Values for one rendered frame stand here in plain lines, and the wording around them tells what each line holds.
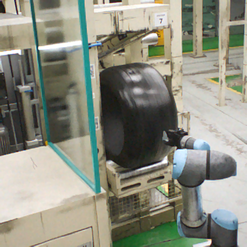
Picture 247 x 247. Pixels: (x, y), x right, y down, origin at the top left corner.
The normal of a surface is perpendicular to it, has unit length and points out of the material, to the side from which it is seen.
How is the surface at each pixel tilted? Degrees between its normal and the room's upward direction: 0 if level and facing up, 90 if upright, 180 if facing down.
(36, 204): 0
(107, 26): 90
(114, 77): 45
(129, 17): 90
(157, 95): 56
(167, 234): 0
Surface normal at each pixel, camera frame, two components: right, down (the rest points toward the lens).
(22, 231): 0.46, 0.27
